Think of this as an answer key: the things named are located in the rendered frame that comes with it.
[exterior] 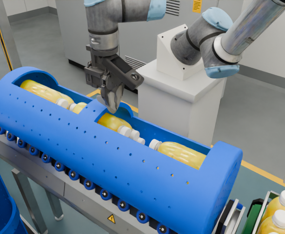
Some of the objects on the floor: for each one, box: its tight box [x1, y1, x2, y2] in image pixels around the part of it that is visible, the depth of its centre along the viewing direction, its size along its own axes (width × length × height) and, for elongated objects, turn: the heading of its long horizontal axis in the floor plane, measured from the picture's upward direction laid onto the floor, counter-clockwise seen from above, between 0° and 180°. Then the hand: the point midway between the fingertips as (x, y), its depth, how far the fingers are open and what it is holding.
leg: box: [45, 189, 64, 221], centre depth 172 cm, size 6×6×63 cm
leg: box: [11, 168, 48, 234], centre depth 163 cm, size 6×6×63 cm
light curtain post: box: [0, 0, 22, 72], centre depth 177 cm, size 6×6×170 cm
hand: (115, 110), depth 82 cm, fingers closed
